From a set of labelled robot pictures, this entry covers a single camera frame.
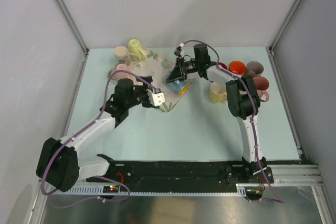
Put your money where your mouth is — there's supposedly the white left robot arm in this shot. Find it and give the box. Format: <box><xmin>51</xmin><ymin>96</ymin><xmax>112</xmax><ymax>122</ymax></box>
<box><xmin>36</xmin><ymin>77</ymin><xmax>165</xmax><ymax>195</ymax></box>

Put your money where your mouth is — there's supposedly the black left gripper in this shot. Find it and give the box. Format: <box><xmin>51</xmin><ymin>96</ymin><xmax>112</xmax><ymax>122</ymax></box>
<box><xmin>125</xmin><ymin>76</ymin><xmax>154</xmax><ymax>109</ymax></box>

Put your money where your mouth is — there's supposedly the leaf pattern serving tray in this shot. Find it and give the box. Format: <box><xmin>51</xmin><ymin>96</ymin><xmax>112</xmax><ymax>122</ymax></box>
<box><xmin>108</xmin><ymin>47</ymin><xmax>196</xmax><ymax>113</ymax></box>

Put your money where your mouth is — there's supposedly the pink octagonal mug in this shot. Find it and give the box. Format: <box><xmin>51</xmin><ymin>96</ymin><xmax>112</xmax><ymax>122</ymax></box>
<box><xmin>113</xmin><ymin>63</ymin><xmax>131</xmax><ymax>81</ymax></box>

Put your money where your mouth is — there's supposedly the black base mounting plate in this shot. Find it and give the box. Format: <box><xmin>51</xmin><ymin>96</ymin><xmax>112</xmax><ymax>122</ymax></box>
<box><xmin>86</xmin><ymin>159</ymin><xmax>275</xmax><ymax>193</ymax></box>

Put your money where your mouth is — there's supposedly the orange mug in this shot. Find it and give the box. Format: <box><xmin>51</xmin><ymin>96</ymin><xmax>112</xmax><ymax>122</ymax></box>
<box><xmin>229</xmin><ymin>61</ymin><xmax>246</xmax><ymax>76</ymax></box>

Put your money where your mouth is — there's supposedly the red mug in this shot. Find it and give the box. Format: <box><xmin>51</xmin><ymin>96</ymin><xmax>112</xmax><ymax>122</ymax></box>
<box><xmin>218</xmin><ymin>62</ymin><xmax>227</xmax><ymax>70</ymax></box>

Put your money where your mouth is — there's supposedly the beige mug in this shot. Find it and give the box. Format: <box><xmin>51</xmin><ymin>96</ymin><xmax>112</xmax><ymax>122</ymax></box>
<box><xmin>113</xmin><ymin>46</ymin><xmax>129</xmax><ymax>61</ymax></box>

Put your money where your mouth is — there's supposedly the blue butterfly mug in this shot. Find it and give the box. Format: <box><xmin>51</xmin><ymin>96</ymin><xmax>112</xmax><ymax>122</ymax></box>
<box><xmin>164</xmin><ymin>77</ymin><xmax>190</xmax><ymax>97</ymax></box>

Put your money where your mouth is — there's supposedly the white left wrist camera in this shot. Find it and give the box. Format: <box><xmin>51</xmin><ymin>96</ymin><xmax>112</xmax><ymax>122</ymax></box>
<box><xmin>147</xmin><ymin>89</ymin><xmax>166</xmax><ymax>107</ymax></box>

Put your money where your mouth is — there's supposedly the pale yellow green mug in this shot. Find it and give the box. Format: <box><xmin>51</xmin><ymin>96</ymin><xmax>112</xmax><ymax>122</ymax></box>
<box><xmin>128</xmin><ymin>39</ymin><xmax>147</xmax><ymax>61</ymax></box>

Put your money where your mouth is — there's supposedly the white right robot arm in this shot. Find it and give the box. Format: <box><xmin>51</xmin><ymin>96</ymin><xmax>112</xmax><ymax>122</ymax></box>
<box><xmin>165</xmin><ymin>43</ymin><xmax>267</xmax><ymax>183</ymax></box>

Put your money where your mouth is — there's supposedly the pink face pattern mug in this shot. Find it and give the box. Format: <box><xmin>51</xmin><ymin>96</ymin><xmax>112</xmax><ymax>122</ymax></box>
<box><xmin>253</xmin><ymin>76</ymin><xmax>270</xmax><ymax>102</ymax></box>

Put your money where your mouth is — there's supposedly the purple mug black handle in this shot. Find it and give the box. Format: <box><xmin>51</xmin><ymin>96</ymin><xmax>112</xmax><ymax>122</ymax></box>
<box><xmin>246</xmin><ymin>61</ymin><xmax>264</xmax><ymax>76</ymax></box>

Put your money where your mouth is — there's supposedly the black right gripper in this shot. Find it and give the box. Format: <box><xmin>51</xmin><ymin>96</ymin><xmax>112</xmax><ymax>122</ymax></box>
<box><xmin>167</xmin><ymin>57</ymin><xmax>201</xmax><ymax>83</ymax></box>

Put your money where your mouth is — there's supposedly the grey slotted cable duct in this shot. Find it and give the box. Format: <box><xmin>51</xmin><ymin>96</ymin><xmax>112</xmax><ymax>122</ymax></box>
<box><xmin>54</xmin><ymin>184</ymin><xmax>261</xmax><ymax>197</ymax></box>

